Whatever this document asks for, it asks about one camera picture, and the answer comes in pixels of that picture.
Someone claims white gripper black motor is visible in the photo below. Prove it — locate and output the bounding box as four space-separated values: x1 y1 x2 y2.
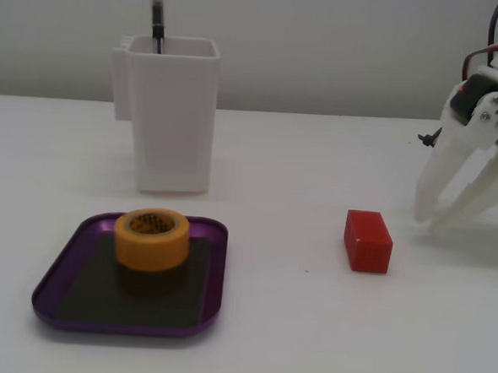
413 61 498 241

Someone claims red cube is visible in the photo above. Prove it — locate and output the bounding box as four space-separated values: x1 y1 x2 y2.
339 208 396 274

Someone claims white plastic container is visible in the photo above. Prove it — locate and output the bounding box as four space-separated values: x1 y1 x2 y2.
101 33 222 199

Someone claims yellow tape roll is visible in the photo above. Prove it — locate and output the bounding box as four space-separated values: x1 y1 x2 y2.
111 205 192 276

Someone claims black ballpoint pen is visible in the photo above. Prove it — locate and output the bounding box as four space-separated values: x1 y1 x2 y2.
148 0 168 57

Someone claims purple metal tray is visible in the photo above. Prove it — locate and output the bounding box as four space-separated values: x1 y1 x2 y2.
29 206 231 343

